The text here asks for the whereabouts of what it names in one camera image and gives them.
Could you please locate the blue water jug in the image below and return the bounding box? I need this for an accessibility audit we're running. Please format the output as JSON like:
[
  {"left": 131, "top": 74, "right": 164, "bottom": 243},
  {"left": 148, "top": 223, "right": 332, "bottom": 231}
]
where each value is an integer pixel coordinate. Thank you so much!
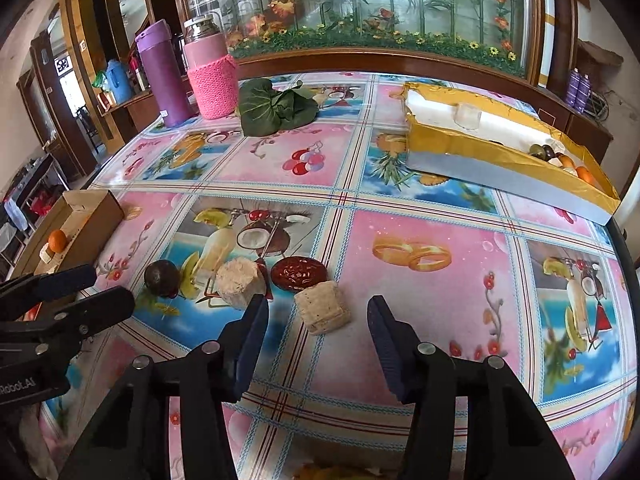
[{"left": 105, "top": 60, "right": 134, "bottom": 104}]

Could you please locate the brown cardboard tray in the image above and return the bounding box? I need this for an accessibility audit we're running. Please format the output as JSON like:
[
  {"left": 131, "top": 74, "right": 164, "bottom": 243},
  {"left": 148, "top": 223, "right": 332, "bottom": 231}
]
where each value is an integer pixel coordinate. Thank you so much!
[{"left": 11, "top": 190, "right": 125, "bottom": 278}]

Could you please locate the flowered tablecloth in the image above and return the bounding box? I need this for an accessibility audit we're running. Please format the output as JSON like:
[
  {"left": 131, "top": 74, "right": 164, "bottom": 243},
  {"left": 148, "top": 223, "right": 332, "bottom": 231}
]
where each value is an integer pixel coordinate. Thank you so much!
[{"left": 39, "top": 70, "right": 639, "bottom": 480}]

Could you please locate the purple thermos bottle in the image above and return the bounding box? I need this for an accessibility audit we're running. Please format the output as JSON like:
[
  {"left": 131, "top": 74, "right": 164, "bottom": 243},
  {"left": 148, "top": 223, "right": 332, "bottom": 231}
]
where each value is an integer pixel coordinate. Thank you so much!
[{"left": 136, "top": 20, "right": 193, "bottom": 127}]

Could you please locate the beige cake piece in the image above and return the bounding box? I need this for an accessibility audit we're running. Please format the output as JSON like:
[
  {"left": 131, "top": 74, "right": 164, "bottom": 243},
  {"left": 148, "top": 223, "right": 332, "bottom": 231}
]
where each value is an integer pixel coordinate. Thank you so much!
[{"left": 214, "top": 257, "right": 267, "bottom": 310}]

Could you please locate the dark red jujube date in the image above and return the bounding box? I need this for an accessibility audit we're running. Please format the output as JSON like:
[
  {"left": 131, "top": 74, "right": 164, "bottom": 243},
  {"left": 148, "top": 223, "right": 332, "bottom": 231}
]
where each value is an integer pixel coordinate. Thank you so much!
[{"left": 270, "top": 256, "right": 328, "bottom": 292}]

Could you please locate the dark round plum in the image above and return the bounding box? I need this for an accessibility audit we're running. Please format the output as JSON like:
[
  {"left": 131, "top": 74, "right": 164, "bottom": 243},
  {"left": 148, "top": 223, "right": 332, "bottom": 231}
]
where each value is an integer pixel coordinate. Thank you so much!
[{"left": 144, "top": 260, "right": 181, "bottom": 299}]

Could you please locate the wooden side cabinet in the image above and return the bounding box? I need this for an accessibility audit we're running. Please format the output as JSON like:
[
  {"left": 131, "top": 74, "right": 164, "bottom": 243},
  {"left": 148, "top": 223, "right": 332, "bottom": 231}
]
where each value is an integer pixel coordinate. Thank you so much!
[{"left": 102, "top": 90, "right": 160, "bottom": 140}]

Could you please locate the yellow white gift box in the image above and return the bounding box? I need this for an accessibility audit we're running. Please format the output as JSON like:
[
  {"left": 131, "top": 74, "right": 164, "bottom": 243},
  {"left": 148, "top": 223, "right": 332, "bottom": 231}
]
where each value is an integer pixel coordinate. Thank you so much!
[{"left": 402, "top": 82, "right": 620, "bottom": 226}]

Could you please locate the orange tangerine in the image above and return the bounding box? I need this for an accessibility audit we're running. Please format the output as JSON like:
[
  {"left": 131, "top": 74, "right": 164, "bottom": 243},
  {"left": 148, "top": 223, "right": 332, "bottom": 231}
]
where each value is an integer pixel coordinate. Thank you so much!
[{"left": 48, "top": 229, "right": 68, "bottom": 254}]

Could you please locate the green leafy vegetable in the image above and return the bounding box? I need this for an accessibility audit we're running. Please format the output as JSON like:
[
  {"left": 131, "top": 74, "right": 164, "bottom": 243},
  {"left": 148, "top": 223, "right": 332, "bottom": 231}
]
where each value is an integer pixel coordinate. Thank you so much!
[{"left": 238, "top": 78, "right": 319, "bottom": 138}]

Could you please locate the pink knitted-sleeve thermos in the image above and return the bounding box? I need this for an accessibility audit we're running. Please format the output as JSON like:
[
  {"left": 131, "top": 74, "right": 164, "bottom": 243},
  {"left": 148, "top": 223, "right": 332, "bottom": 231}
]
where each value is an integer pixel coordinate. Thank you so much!
[{"left": 183, "top": 14, "right": 239, "bottom": 120}]

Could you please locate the beige square cake block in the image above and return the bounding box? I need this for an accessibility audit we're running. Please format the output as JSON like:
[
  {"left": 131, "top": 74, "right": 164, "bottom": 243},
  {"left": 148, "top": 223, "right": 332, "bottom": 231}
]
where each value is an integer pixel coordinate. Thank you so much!
[{"left": 294, "top": 281, "right": 352, "bottom": 336}]

